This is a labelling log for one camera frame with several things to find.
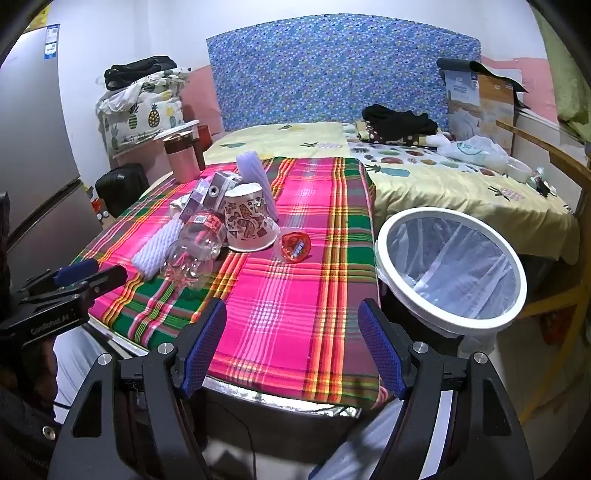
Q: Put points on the wooden chair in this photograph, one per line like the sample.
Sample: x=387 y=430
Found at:
x=563 y=161

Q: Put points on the white plastic bag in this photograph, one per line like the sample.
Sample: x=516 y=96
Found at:
x=471 y=152

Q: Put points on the pink cabinet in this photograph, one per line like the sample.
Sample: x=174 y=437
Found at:
x=136 y=157

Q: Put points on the plaid tablecloth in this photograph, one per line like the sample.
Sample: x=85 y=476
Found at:
x=286 y=300

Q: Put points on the small dark items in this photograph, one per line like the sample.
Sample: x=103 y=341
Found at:
x=542 y=184

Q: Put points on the small bottles on floor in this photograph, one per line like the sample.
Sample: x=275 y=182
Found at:
x=99 y=212

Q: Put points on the green cloth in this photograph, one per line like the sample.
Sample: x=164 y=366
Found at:
x=570 y=69

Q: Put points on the patterned paper cup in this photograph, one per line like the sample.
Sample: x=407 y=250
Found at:
x=249 y=217

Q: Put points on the white trash bin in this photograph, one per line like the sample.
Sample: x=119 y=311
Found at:
x=392 y=230

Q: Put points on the pineapple print bedding pile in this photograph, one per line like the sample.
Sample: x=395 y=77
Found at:
x=138 y=117

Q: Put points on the red snack wrapper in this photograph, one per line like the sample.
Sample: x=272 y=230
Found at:
x=293 y=247

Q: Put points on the black suitcase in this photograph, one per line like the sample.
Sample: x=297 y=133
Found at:
x=120 y=187

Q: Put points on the pink tumbler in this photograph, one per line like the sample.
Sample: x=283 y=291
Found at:
x=182 y=159

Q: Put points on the white bowl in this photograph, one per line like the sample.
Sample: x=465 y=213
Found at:
x=519 y=170

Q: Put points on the cardboard box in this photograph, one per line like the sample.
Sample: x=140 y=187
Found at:
x=489 y=101

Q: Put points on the black clothes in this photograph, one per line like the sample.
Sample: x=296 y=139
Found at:
x=397 y=120

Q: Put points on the white foam net sleeve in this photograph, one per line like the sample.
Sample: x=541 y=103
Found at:
x=157 y=249

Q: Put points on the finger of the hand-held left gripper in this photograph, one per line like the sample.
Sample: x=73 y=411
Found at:
x=104 y=279
x=74 y=273

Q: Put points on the yellow pineapple bedsheet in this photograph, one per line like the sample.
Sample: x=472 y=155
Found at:
x=461 y=194

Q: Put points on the fruit print cloth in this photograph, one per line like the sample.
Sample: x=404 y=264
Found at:
x=406 y=159

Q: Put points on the clear plastic bottle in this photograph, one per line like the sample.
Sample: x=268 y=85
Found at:
x=198 y=244

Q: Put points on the purple foam net sleeve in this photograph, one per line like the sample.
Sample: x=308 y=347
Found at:
x=251 y=168

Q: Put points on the blue patterned headboard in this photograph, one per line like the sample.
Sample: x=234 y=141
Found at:
x=323 y=69

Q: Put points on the silver refrigerator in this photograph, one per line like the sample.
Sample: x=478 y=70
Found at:
x=32 y=138

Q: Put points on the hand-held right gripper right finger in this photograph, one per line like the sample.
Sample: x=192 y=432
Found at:
x=378 y=350

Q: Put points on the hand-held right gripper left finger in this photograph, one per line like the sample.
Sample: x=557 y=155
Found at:
x=203 y=344

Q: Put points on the black bag on pile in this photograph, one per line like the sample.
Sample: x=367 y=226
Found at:
x=138 y=71

